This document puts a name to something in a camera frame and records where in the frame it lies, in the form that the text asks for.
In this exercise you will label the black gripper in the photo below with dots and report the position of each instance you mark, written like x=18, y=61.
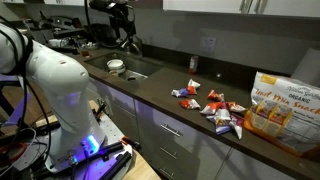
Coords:
x=111, y=15

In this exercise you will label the white wall outlet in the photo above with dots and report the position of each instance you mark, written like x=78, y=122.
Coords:
x=209, y=44

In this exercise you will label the steel kitchen sink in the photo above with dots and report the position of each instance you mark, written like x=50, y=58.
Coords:
x=133, y=66

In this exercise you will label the small cup in sink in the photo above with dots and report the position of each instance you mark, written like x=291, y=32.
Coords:
x=114, y=72

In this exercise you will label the grey lower cabinet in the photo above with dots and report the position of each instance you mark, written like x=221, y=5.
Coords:
x=166, y=140

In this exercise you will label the black bar with orange end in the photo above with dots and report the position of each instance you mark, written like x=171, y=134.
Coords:
x=118, y=146

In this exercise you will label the white bowl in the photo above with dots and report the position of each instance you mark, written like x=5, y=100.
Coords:
x=116, y=65

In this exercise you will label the white upper cabinet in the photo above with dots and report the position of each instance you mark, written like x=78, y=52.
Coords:
x=240, y=6

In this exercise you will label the glass with brown liquid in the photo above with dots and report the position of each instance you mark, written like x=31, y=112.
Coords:
x=85, y=52

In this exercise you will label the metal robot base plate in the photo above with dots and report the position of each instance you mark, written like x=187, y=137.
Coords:
x=113, y=133

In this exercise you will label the purple frame strut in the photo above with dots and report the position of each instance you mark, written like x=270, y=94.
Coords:
x=18, y=110

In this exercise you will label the large trail mix snack bag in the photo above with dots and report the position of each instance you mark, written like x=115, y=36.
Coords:
x=286, y=113

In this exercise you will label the orange and white snack packet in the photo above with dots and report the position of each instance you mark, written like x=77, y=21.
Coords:
x=211, y=108
x=189, y=104
x=192, y=86
x=236, y=107

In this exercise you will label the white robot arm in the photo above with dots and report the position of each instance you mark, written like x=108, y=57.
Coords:
x=63, y=90

